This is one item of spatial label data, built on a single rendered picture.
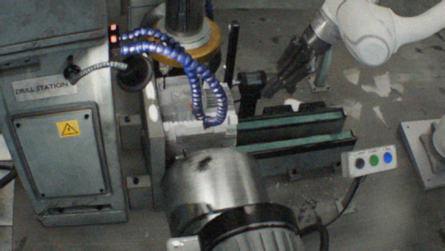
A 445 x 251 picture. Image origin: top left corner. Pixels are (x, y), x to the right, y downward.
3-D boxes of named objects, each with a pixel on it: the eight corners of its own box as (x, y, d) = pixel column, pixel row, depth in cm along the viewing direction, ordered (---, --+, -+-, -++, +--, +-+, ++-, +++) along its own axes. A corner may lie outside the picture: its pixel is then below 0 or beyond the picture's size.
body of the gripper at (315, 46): (305, 17, 116) (283, 42, 121) (318, 39, 111) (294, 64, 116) (325, 28, 120) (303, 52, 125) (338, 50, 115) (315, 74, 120)
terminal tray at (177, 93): (160, 125, 130) (160, 106, 124) (156, 96, 137) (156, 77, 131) (206, 121, 132) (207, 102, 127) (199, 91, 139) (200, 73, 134)
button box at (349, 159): (342, 178, 132) (350, 178, 127) (340, 152, 132) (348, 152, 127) (389, 167, 135) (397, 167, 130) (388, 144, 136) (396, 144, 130)
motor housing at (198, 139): (163, 172, 139) (162, 128, 124) (155, 121, 151) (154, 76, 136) (233, 165, 143) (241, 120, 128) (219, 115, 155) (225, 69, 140)
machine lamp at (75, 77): (63, 121, 86) (53, 73, 77) (64, 80, 93) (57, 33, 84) (154, 110, 90) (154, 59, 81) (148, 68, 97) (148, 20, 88)
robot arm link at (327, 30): (330, 22, 107) (315, 39, 110) (354, 37, 112) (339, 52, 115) (315, 1, 113) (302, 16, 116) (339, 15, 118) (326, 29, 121)
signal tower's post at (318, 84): (312, 93, 182) (334, 5, 151) (305, 78, 187) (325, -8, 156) (330, 91, 184) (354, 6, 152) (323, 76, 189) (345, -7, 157)
